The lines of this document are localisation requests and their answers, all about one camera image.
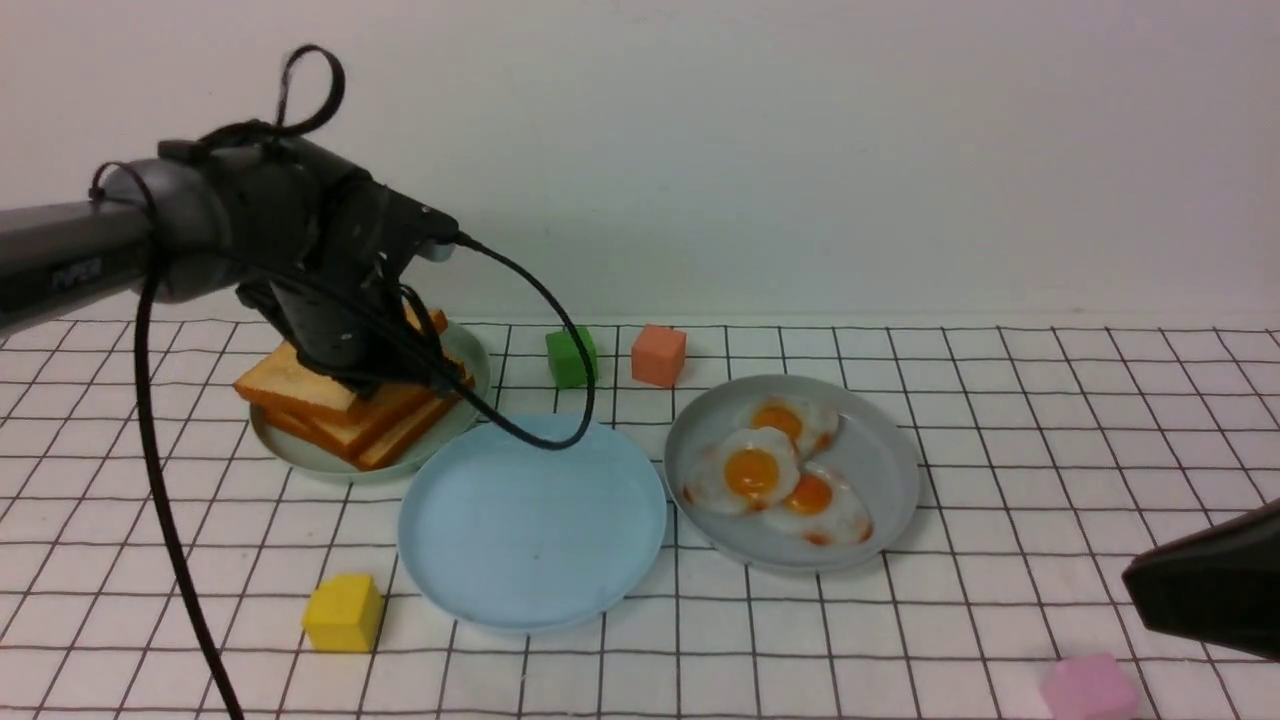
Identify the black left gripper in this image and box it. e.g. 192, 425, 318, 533
237, 169, 463, 398

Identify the orange foam cube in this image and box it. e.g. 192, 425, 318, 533
630, 324, 687, 388

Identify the grey-green bread plate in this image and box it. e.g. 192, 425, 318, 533
250, 322, 495, 486

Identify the fried egg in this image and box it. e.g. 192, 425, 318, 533
678, 427, 801, 516
762, 461, 876, 547
739, 395, 841, 457

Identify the yellow foam cube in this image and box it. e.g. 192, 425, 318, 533
302, 573, 387, 653

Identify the pink foam cube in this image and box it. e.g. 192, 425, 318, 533
1039, 653, 1139, 719

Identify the toast slice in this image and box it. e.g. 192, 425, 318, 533
262, 393, 460, 468
233, 341, 434, 423
352, 396, 458, 471

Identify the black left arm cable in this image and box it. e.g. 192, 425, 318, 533
90, 44, 598, 720

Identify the light blue centre plate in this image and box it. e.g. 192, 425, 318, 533
397, 421, 669, 634

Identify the green foam cube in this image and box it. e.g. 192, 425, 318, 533
545, 327, 600, 389

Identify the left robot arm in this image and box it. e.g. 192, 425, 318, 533
1, 138, 462, 398

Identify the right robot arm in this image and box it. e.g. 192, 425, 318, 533
1123, 501, 1279, 661

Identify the grey egg plate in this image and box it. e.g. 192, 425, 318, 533
664, 375, 922, 571

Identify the checkered white tablecloth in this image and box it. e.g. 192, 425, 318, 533
0, 318, 1280, 720

